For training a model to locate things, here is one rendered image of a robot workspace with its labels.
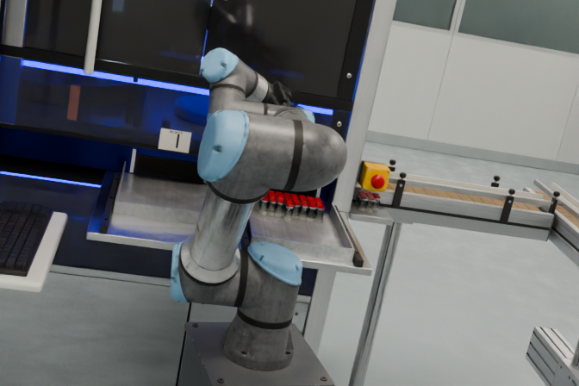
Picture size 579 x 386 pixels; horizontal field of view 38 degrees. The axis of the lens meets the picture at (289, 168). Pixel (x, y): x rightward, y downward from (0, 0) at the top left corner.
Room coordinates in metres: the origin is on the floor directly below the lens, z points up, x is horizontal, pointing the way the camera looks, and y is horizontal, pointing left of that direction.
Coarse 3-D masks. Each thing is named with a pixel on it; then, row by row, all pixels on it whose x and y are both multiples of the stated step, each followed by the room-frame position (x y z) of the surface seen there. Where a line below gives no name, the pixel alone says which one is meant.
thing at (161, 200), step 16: (128, 176) 2.26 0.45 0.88; (144, 176) 2.29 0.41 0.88; (128, 192) 2.13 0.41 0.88; (144, 192) 2.15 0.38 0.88; (160, 192) 2.18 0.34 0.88; (176, 192) 2.20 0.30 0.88; (192, 192) 2.23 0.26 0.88; (128, 208) 1.96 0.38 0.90; (144, 208) 1.97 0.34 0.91; (160, 208) 1.98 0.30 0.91; (176, 208) 2.08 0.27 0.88; (192, 208) 2.11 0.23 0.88; (192, 224) 1.99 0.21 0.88
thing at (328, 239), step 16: (256, 208) 2.21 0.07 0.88; (256, 224) 2.08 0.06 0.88; (272, 224) 2.10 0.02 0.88; (288, 224) 2.12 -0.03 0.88; (304, 224) 2.15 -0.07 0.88; (320, 224) 2.18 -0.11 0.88; (336, 224) 2.17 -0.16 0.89; (256, 240) 1.91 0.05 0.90; (272, 240) 1.91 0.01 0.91; (288, 240) 1.92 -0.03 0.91; (304, 240) 2.03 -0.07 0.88; (320, 240) 2.05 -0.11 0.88; (336, 240) 2.07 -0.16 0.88; (320, 256) 1.93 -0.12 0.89; (336, 256) 1.94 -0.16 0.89; (352, 256) 1.95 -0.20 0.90
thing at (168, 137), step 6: (162, 132) 2.23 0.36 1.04; (168, 132) 2.23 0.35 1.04; (174, 132) 2.23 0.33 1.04; (180, 132) 2.24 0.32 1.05; (186, 132) 2.24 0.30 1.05; (162, 138) 2.23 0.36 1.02; (168, 138) 2.23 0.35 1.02; (174, 138) 2.23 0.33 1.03; (180, 138) 2.24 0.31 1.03; (186, 138) 2.24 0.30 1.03; (162, 144) 2.23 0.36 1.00; (168, 144) 2.23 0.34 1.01; (174, 144) 2.23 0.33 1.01; (180, 144) 2.24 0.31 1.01; (186, 144) 2.24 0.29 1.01; (174, 150) 2.23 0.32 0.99; (180, 150) 2.24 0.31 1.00; (186, 150) 2.24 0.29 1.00
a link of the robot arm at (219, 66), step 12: (216, 48) 1.72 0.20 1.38; (204, 60) 1.71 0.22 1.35; (216, 60) 1.70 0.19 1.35; (228, 60) 1.69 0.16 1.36; (240, 60) 1.74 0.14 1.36; (204, 72) 1.69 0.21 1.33; (216, 72) 1.68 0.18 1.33; (228, 72) 1.69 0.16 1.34; (240, 72) 1.71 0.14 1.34; (252, 72) 1.75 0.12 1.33; (216, 84) 1.75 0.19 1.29; (240, 84) 1.70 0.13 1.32; (252, 84) 1.74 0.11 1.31
